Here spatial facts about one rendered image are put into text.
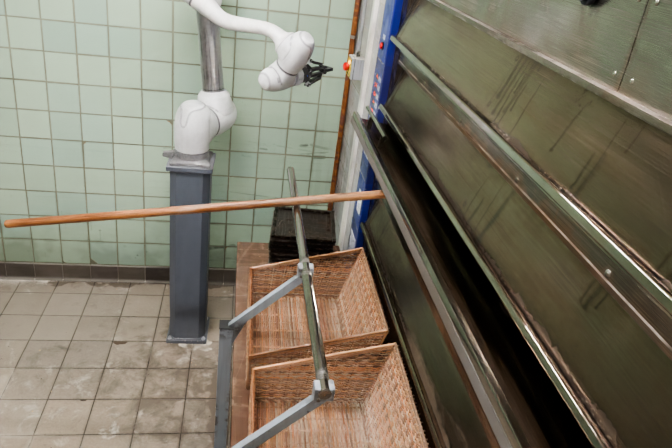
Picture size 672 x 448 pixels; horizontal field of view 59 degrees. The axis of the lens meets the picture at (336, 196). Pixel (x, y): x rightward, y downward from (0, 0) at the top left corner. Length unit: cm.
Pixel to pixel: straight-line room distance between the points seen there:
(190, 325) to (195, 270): 34
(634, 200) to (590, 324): 23
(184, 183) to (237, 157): 61
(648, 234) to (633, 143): 16
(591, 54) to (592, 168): 21
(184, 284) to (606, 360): 233
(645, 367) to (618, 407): 7
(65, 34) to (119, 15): 28
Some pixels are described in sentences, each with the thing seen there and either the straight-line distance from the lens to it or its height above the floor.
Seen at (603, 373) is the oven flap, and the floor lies 152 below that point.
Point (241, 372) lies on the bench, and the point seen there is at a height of 58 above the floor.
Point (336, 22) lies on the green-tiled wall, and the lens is 313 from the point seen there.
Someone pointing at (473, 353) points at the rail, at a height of 143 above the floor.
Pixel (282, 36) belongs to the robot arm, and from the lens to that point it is 242.
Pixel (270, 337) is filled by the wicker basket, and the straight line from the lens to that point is 238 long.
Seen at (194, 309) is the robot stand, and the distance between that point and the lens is 314.
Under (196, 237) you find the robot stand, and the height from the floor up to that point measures 64.
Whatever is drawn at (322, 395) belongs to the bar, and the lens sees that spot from 136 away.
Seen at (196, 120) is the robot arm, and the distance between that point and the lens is 268.
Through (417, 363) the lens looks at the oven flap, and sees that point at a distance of 182.
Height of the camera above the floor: 211
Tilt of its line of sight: 25 degrees down
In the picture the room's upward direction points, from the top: 8 degrees clockwise
